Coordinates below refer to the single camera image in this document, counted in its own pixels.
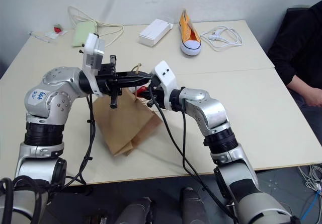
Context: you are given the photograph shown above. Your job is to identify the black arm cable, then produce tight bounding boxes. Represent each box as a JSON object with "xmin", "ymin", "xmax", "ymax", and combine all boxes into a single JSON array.
[
  {"xmin": 64, "ymin": 94, "xmax": 97, "ymax": 187},
  {"xmin": 180, "ymin": 87, "xmax": 189, "ymax": 172}
]

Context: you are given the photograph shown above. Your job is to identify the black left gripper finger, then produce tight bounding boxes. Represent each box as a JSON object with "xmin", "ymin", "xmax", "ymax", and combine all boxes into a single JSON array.
[
  {"xmin": 117, "ymin": 78, "xmax": 152, "ymax": 87},
  {"xmin": 117, "ymin": 70, "xmax": 153, "ymax": 80}
]

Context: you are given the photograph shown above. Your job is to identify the dark grey rounded shape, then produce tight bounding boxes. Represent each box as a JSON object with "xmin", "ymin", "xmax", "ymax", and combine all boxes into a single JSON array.
[
  {"xmin": 113, "ymin": 196, "xmax": 154, "ymax": 224},
  {"xmin": 181, "ymin": 187, "xmax": 210, "ymax": 224}
]

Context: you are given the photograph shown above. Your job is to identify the white pen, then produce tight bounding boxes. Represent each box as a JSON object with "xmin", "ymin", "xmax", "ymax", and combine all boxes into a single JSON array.
[{"xmin": 28, "ymin": 31, "xmax": 50, "ymax": 43}]

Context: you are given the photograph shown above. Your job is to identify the dark grey chair back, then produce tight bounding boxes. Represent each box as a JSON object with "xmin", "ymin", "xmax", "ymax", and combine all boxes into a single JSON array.
[{"xmin": 286, "ymin": 4, "xmax": 312, "ymax": 17}]

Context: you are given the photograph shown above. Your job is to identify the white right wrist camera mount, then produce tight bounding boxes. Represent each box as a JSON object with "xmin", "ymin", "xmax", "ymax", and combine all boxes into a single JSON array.
[{"xmin": 153, "ymin": 60, "xmax": 180, "ymax": 110}]

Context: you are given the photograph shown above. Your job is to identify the green pouch with cream straps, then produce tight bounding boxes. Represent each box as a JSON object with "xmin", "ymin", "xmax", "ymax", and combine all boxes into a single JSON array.
[{"xmin": 67, "ymin": 5, "xmax": 125, "ymax": 48}]

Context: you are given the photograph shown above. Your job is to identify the white floor cables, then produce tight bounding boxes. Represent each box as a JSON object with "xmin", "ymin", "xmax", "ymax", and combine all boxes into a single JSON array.
[{"xmin": 297, "ymin": 163, "xmax": 322, "ymax": 192}]

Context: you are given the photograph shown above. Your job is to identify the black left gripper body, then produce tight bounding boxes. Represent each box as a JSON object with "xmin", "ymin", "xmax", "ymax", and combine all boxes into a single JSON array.
[{"xmin": 96, "ymin": 54, "xmax": 124, "ymax": 109}]

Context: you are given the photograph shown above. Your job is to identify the blue floor cable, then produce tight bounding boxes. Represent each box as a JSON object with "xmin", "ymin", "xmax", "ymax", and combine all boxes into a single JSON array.
[{"xmin": 301, "ymin": 188, "xmax": 322, "ymax": 220}]

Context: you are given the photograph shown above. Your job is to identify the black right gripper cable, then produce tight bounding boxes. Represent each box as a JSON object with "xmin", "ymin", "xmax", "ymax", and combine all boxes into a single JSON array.
[{"xmin": 148, "ymin": 86, "xmax": 239, "ymax": 224}]

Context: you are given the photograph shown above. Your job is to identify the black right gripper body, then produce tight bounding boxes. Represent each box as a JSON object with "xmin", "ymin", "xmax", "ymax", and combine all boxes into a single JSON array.
[{"xmin": 147, "ymin": 74, "xmax": 165, "ymax": 108}]

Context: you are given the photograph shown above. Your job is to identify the white power cable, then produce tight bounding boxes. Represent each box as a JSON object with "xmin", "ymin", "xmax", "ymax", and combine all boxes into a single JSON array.
[{"xmin": 200, "ymin": 25, "xmax": 244, "ymax": 52}]

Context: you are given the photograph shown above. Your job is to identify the person's bare hand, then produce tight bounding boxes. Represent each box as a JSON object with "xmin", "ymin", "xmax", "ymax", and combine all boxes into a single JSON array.
[{"xmin": 303, "ymin": 87, "xmax": 322, "ymax": 107}]

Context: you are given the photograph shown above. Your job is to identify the black shoulder cable loop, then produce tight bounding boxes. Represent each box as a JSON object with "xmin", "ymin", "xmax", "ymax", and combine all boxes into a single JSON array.
[{"xmin": 0, "ymin": 175, "xmax": 52, "ymax": 224}]

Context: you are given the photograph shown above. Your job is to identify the white cardboard box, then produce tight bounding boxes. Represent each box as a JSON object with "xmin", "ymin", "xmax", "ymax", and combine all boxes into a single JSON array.
[{"xmin": 138, "ymin": 18, "xmax": 175, "ymax": 47}]

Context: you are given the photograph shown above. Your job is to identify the brown paper bag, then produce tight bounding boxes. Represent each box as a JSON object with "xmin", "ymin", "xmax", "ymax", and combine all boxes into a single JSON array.
[{"xmin": 92, "ymin": 62, "xmax": 163, "ymax": 157}]

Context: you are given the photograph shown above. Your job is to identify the person in black top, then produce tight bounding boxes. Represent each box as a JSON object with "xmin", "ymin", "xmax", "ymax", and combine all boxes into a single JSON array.
[{"xmin": 266, "ymin": 1, "xmax": 322, "ymax": 144}]

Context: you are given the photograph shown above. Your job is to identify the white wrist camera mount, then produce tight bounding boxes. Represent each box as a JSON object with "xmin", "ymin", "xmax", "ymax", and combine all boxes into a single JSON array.
[
  {"xmin": 153, "ymin": 60, "xmax": 180, "ymax": 110},
  {"xmin": 82, "ymin": 32, "xmax": 106, "ymax": 98}
]

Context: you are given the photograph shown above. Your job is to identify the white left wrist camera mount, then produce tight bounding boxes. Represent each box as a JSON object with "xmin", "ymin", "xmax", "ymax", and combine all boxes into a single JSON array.
[{"xmin": 82, "ymin": 32, "xmax": 106, "ymax": 98}]

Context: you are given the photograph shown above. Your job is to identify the orange canvas sneaker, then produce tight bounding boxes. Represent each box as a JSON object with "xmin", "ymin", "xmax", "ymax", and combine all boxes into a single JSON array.
[{"xmin": 178, "ymin": 9, "xmax": 203, "ymax": 56}]

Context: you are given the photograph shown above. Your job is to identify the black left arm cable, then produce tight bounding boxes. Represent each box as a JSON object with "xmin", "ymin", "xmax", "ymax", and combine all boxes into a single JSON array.
[{"xmin": 64, "ymin": 94, "xmax": 97, "ymax": 187}]

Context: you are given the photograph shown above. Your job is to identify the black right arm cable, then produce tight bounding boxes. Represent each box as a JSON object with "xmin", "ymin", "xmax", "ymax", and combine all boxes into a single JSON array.
[{"xmin": 180, "ymin": 87, "xmax": 189, "ymax": 172}]

